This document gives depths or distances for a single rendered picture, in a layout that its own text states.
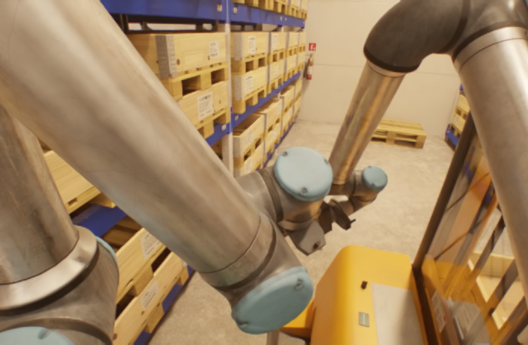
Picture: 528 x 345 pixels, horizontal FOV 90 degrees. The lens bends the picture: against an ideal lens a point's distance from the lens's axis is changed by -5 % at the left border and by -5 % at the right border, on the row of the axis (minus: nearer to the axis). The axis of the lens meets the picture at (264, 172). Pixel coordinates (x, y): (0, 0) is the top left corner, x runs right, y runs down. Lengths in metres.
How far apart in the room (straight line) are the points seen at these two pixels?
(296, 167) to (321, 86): 6.06
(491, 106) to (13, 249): 0.66
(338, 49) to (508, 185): 5.95
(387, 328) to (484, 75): 0.98
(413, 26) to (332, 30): 5.79
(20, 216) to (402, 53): 0.60
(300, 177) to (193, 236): 0.22
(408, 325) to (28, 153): 1.27
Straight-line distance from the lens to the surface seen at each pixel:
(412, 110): 6.65
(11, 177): 0.38
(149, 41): 1.66
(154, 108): 0.19
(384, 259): 1.55
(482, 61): 0.57
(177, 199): 0.20
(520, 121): 0.52
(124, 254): 1.50
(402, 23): 0.58
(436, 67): 6.57
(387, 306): 1.35
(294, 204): 0.42
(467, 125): 1.24
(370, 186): 0.97
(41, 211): 0.40
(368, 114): 0.68
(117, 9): 1.43
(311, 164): 0.42
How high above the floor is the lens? 1.89
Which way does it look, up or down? 28 degrees down
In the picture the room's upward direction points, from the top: 2 degrees clockwise
